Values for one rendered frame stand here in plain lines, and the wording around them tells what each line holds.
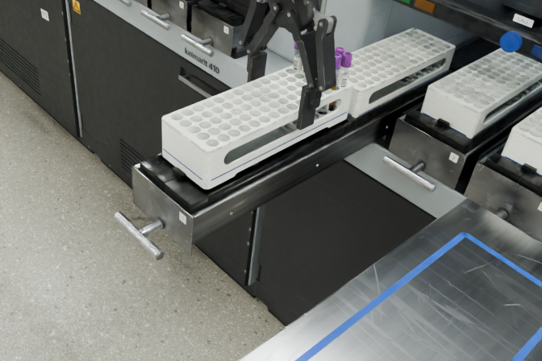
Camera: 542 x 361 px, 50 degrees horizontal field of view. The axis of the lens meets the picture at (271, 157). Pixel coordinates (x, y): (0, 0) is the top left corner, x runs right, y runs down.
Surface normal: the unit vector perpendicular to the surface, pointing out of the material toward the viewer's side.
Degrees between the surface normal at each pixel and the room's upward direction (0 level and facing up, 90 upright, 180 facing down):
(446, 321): 0
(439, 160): 90
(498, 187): 90
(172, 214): 90
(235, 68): 90
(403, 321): 0
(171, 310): 0
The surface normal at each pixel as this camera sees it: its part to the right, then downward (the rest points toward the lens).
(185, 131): 0.10, -0.79
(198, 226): 0.70, 0.48
